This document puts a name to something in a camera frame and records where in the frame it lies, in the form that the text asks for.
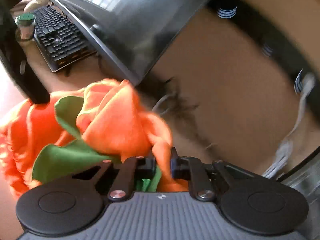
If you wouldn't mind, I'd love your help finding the orange pumpkin costume garment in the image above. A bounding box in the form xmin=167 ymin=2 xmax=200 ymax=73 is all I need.
xmin=1 ymin=79 xmax=188 ymax=197

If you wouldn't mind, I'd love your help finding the green lid glass jar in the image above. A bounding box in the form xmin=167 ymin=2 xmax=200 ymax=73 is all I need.
xmin=15 ymin=12 xmax=36 ymax=42

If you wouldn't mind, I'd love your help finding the black mechanical keyboard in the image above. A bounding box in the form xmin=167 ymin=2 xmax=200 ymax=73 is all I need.
xmin=32 ymin=5 xmax=96 ymax=73

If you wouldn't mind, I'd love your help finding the white computer tower case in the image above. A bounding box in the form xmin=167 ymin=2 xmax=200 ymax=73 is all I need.
xmin=276 ymin=147 xmax=320 ymax=205

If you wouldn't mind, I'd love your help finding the black curved monitor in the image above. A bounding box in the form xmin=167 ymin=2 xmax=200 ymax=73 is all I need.
xmin=51 ymin=0 xmax=209 ymax=85

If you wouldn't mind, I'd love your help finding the white power cable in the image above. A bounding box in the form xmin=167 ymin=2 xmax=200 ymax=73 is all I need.
xmin=261 ymin=73 xmax=316 ymax=179

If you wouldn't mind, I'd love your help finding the black wall power strip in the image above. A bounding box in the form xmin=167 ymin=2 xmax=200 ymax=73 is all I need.
xmin=206 ymin=0 xmax=319 ymax=121

